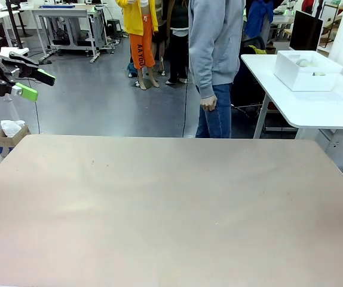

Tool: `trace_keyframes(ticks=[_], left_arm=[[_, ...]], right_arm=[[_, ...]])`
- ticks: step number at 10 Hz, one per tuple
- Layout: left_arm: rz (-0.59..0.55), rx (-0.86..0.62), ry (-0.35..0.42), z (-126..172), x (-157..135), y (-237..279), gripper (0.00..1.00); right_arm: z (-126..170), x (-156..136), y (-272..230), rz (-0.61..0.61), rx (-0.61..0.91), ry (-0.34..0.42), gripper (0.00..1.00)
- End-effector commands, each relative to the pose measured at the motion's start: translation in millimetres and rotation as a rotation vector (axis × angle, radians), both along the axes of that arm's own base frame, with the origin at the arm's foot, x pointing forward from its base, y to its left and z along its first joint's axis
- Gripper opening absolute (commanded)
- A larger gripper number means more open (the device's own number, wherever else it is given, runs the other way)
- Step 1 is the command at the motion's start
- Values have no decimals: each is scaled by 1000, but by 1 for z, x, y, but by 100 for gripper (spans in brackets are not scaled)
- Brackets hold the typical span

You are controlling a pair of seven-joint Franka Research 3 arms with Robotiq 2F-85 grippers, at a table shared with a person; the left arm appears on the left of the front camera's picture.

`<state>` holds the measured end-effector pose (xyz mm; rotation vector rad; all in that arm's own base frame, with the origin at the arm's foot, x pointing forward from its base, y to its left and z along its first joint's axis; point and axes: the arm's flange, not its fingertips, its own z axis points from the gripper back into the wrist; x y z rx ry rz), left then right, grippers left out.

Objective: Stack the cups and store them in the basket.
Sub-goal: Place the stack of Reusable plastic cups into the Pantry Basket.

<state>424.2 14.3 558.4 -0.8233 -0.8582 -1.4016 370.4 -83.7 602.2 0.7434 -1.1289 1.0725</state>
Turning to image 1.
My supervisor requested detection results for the person in yellow jacket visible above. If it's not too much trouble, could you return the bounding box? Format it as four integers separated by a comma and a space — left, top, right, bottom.
115, 0, 161, 91

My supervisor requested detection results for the person in gray hoodie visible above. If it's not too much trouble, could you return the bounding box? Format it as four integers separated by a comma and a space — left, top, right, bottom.
188, 0, 246, 139

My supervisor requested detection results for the gray metal workbench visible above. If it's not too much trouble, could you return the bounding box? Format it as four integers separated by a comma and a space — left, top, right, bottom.
31, 3, 106, 63

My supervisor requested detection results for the white plastic basket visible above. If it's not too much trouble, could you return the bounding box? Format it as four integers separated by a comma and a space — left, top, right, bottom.
272, 50, 343, 92

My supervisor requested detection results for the blue jacket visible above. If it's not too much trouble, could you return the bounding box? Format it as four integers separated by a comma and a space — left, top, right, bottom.
243, 0, 274, 39

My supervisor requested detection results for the black computer monitor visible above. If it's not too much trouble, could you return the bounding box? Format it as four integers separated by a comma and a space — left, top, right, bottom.
289, 10, 324, 51

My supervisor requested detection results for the thin black cable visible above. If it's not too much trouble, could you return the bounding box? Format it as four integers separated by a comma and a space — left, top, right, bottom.
182, 68, 191, 139
35, 100, 41, 135

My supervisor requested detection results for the person's right forearm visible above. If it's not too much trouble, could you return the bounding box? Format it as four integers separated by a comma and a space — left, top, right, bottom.
192, 59, 216, 99

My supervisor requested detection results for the dark metal stool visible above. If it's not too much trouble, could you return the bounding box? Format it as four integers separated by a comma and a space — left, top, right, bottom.
107, 18, 123, 39

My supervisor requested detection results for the crumpled white paper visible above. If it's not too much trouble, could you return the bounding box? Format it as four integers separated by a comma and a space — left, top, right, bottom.
0, 119, 26, 138

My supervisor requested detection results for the white lab desk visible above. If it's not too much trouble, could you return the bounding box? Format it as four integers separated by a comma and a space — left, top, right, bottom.
0, 7, 20, 47

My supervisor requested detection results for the person's right hand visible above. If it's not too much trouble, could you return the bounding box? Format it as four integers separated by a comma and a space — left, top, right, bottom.
200, 95, 218, 112

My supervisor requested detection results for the black office chair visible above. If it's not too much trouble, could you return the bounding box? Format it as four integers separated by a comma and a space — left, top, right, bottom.
230, 35, 268, 120

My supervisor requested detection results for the white table with rounded corners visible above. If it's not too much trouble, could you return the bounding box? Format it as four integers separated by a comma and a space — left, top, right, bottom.
240, 53, 343, 140

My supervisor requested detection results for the wooden shelf rack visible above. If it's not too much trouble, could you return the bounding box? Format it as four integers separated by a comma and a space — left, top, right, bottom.
320, 1, 343, 48

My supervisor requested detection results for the cardboard box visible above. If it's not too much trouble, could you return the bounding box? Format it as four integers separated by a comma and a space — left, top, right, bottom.
0, 124, 31, 158

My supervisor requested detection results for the yellow-green cloth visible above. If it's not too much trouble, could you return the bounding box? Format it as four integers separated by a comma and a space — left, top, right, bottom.
248, 44, 268, 55

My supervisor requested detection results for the person in dark coat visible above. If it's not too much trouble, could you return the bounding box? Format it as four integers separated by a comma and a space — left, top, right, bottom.
152, 0, 191, 87

